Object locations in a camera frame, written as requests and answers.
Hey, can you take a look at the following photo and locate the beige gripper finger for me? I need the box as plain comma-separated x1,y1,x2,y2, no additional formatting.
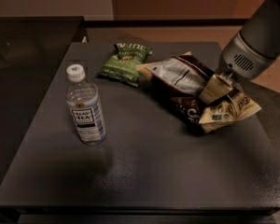
198,74,233,105

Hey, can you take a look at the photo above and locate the brown chip bag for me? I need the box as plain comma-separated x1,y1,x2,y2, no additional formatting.
137,52,261,133

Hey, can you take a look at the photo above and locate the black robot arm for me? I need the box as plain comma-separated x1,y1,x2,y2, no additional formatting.
199,0,280,105

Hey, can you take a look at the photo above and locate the green chip bag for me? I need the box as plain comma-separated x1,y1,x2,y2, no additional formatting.
96,43,152,87

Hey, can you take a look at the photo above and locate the clear plastic tea bottle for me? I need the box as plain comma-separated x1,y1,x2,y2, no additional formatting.
65,63,106,146

